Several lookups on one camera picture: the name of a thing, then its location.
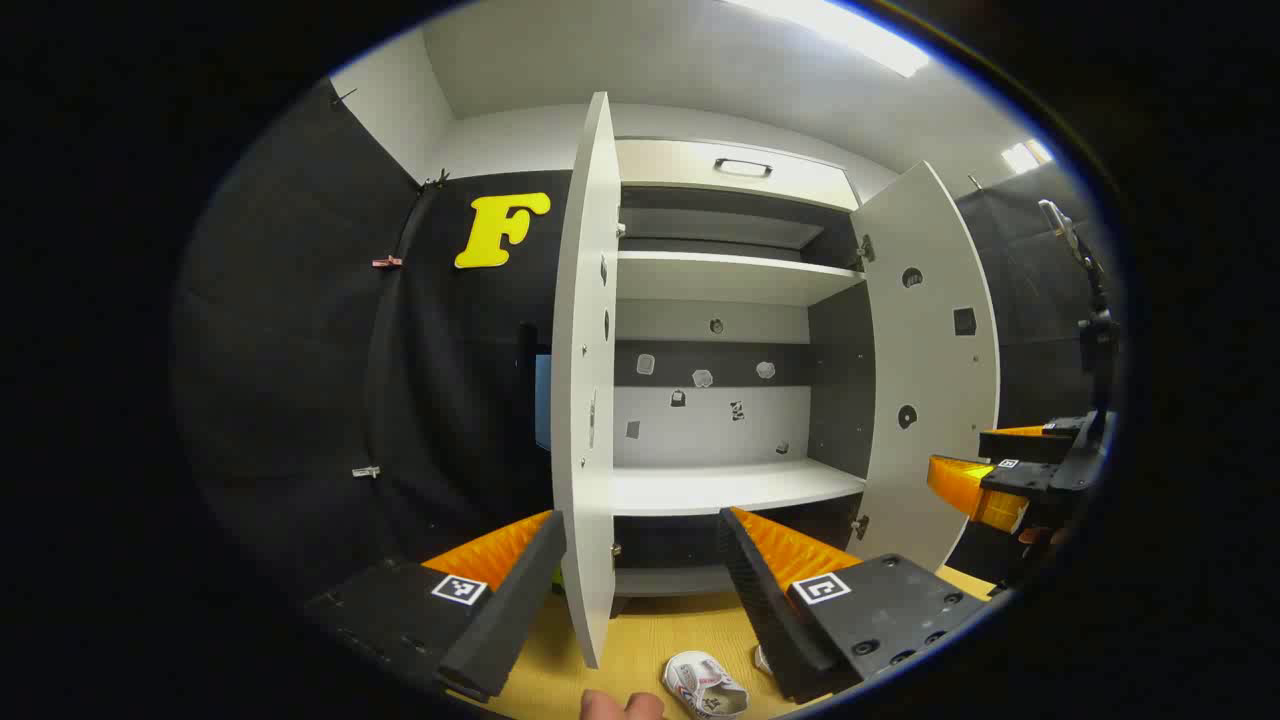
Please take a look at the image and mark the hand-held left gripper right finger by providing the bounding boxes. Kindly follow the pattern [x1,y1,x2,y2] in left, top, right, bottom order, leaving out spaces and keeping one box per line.
[715,506,993,705]

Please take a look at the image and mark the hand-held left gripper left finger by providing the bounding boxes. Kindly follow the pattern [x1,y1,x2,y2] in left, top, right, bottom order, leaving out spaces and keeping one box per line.
[303,510,568,703]

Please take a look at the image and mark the white shoe cabinet door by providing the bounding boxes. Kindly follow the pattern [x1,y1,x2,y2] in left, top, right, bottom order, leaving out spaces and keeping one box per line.
[550,92,623,669]
[850,160,1001,573]

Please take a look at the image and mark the white grey shoe cabinet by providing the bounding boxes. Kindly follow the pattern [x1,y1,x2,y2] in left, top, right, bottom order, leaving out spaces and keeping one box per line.
[610,137,876,601]

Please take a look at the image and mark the white cabinet drawer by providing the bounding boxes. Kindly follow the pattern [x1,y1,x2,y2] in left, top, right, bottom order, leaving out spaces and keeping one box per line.
[615,138,863,213]

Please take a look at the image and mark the black metal stand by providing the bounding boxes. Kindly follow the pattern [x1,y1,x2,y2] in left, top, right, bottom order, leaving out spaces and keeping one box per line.
[1038,198,1119,416]

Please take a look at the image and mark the blue lit screen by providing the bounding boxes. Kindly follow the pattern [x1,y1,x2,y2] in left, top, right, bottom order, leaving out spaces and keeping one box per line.
[533,352,554,453]

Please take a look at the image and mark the long ceiling light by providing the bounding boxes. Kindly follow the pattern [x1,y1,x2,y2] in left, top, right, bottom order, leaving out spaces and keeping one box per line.
[725,0,933,79]

